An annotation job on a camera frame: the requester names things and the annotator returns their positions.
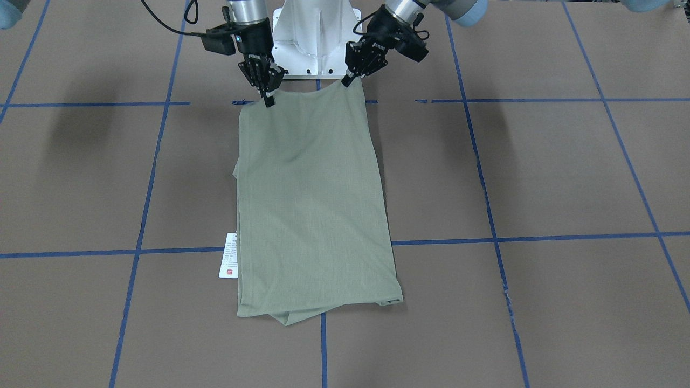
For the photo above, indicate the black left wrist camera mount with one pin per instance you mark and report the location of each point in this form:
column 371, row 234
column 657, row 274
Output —
column 412, row 46

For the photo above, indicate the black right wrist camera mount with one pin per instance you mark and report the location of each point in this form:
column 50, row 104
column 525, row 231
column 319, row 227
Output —
column 220, row 39

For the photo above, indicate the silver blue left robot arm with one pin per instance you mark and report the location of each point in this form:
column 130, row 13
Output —
column 464, row 13

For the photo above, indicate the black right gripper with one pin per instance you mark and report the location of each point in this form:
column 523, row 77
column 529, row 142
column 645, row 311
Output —
column 253, row 43

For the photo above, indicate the olive green long-sleeve shirt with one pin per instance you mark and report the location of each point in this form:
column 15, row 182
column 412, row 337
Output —
column 312, row 227

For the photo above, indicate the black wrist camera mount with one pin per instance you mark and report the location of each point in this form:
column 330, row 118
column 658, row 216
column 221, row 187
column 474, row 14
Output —
column 220, row 39
column 412, row 46

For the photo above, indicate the white paper garment tag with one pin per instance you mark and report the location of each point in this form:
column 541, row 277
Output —
column 229, row 268

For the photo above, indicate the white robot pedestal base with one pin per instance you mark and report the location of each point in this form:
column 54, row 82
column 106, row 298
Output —
column 310, row 38

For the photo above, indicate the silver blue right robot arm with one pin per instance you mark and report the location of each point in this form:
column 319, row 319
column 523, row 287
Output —
column 246, row 12

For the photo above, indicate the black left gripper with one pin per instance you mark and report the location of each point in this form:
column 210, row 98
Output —
column 383, row 30

